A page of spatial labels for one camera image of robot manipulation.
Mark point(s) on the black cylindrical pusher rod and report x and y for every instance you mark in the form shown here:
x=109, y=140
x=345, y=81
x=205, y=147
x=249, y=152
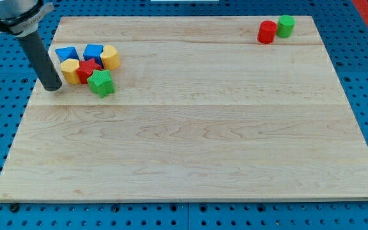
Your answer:
x=36, y=52

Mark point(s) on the blue cube block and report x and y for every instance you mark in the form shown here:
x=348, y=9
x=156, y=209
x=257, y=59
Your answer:
x=93, y=51

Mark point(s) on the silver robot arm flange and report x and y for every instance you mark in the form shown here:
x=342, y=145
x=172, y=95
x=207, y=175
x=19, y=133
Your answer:
x=21, y=17

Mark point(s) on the blue triangle block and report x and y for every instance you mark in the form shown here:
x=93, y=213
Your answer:
x=66, y=53

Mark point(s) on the red cylinder block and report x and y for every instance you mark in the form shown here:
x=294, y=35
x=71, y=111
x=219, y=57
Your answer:
x=267, y=32

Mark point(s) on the yellow hexagon block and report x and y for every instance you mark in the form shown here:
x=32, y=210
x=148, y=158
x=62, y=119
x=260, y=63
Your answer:
x=69, y=69

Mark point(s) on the green star block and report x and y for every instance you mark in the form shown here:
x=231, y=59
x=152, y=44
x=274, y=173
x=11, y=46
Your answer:
x=101, y=83

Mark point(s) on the wooden board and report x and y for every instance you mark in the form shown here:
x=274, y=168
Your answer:
x=202, y=113

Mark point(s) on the red star block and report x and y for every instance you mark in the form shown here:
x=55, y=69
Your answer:
x=86, y=69

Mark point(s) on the yellow heart block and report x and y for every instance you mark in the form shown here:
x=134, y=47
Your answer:
x=110, y=57

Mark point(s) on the green cylinder block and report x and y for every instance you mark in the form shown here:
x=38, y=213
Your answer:
x=285, y=26

